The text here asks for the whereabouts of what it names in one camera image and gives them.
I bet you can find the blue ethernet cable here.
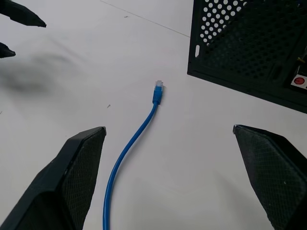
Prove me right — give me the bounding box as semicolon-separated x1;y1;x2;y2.
103;80;164;230

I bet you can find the black perforated computer case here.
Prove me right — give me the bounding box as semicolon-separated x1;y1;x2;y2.
187;0;307;114

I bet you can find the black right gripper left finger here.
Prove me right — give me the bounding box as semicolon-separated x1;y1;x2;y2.
0;126;107;230

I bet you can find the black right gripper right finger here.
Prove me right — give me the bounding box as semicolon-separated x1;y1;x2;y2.
232;124;307;230

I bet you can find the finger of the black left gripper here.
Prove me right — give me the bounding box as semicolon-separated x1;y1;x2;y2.
0;0;47;29
0;42;16;60

